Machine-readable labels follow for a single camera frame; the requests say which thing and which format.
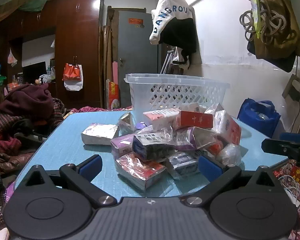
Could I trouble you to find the brown wooden wardrobe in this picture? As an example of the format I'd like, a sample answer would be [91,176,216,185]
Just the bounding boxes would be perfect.
[0,0,105,109]

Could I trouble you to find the red cigarette box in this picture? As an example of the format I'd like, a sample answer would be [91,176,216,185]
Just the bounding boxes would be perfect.
[174,110,214,131]

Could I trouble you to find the black wrapped box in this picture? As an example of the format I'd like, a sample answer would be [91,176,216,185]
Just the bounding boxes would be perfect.
[168,152,200,179]

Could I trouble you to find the round clear wrapped bundle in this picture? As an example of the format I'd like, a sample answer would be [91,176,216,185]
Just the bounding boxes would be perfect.
[216,144,242,167]

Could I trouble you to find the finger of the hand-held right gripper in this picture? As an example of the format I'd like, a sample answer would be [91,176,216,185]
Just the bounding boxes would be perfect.
[261,132,300,167]

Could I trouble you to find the white plastic lattice basket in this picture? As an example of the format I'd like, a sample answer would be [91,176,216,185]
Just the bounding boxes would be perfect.
[124,73,230,120]

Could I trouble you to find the maroon clothing pile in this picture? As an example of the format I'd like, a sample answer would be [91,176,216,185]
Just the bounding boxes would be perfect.
[0,83,56,124]

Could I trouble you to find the red white wrapped packet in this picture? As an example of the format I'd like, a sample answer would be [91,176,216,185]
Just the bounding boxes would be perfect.
[213,110,242,146]

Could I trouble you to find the silver foil packet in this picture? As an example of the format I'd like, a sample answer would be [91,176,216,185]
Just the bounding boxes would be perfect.
[81,122,120,146]

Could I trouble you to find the red white plastic bag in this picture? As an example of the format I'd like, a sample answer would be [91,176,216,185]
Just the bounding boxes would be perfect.
[62,63,83,91]

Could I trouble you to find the wall power adapter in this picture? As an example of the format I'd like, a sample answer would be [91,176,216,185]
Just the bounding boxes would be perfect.
[282,74,300,102]

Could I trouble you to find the white lettered sweater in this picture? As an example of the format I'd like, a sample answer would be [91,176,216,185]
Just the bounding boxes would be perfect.
[149,0,193,45]

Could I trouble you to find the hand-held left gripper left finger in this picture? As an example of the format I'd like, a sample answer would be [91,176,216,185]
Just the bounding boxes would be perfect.
[15,154,118,208]

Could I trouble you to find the brown hanging bag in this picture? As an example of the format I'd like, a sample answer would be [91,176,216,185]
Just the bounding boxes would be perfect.
[247,0,300,73]

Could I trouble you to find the blue fabric bag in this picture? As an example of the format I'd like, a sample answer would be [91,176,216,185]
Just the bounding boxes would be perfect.
[237,98,281,138]

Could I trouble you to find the orange printed sack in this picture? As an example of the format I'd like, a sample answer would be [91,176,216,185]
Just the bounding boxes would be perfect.
[108,81,120,110]

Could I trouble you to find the red patterned wrapped box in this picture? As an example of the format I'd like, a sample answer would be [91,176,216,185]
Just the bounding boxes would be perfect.
[115,152,168,191]

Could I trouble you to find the yellow green strip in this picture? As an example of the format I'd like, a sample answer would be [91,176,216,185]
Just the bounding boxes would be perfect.
[246,0,262,39]

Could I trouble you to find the grey metal door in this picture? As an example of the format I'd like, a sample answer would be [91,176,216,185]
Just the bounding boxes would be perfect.
[117,10,163,107]

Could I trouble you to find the dark blue wrapped box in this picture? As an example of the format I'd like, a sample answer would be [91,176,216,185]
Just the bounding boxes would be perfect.
[132,132,177,162]

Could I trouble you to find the coiled rope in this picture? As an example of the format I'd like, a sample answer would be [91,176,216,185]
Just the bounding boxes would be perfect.
[239,0,288,46]

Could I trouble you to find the pink white tissue packet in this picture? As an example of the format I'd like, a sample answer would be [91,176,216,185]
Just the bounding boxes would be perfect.
[143,108,181,128]

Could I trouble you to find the small clear wrapped packet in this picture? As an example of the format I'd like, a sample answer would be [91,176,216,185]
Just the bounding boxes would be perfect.
[118,112,137,135]

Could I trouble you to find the black monitor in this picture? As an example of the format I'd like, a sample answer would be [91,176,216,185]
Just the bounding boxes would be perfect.
[22,61,47,84]

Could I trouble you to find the purple white wrapped box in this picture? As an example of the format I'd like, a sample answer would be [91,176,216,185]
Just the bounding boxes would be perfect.
[175,127,217,152]

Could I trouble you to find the pink board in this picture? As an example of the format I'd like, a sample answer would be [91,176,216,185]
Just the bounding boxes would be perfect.
[112,61,118,85]

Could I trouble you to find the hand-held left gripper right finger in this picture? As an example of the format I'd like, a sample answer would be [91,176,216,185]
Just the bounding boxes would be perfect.
[180,155,285,207]

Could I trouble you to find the black hanging garment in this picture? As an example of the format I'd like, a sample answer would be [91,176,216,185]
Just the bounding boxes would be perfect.
[158,17,197,55]

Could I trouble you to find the metal crutches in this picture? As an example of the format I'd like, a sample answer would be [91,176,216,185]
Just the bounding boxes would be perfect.
[160,47,179,75]

